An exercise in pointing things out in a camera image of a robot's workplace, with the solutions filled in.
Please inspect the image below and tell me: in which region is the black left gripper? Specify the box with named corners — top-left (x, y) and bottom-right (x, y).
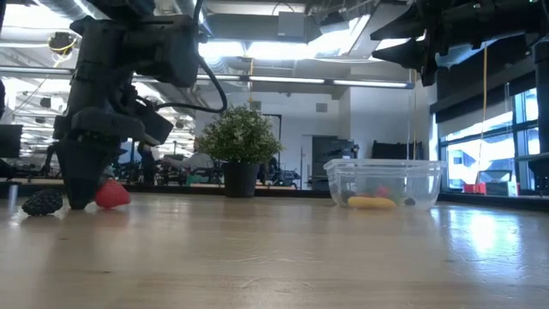
top-left (51, 106), bottom-right (149, 211)

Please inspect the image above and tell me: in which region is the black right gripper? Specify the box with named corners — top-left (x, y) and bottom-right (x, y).
top-left (370, 0), bottom-right (494, 87)

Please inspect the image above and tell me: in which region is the red toy strawberry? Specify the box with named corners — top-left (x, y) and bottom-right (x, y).
top-left (94, 178), bottom-right (132, 210)

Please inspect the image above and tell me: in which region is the clear plastic tupperware container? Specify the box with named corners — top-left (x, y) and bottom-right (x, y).
top-left (323, 158), bottom-right (447, 212)

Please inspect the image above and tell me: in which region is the large toy blackberry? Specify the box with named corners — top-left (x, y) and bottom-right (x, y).
top-left (21, 188), bottom-right (64, 217)

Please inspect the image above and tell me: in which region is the person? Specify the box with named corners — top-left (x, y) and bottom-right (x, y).
top-left (161, 141), bottom-right (215, 173)
top-left (136, 141), bottom-right (159, 185)

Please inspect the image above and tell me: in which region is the black monitor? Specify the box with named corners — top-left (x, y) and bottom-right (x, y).
top-left (0, 124), bottom-right (24, 159)

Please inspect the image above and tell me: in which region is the black couch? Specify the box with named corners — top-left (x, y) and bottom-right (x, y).
top-left (371, 140), bottom-right (425, 161)

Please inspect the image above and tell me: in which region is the grey ceiling unit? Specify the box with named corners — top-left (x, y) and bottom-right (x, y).
top-left (277, 10), bottom-right (307, 38)

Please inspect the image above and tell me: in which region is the ceiling light strip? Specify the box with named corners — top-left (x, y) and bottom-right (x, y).
top-left (195, 70), bottom-right (416, 89)

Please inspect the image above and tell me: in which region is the black cabinet machine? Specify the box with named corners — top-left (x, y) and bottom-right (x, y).
top-left (311, 135), bottom-right (360, 191)

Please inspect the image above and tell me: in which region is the green plant in black pot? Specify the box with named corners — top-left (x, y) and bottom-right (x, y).
top-left (196, 104), bottom-right (284, 198)

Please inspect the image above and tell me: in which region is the grey box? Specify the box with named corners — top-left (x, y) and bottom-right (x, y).
top-left (477, 168), bottom-right (521, 197)

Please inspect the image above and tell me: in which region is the background black robot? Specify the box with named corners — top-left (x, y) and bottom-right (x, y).
top-left (261, 156), bottom-right (302, 189)

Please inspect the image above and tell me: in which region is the silver metal post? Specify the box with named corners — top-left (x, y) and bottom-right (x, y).
top-left (7, 181), bottom-right (21, 212)

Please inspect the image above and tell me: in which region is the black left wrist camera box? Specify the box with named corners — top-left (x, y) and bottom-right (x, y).
top-left (136, 101), bottom-right (175, 146)

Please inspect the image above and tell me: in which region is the black frame post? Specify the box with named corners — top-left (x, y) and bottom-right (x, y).
top-left (531, 33), bottom-right (549, 194)

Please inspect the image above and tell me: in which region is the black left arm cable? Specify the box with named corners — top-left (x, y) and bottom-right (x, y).
top-left (154, 54), bottom-right (229, 115)

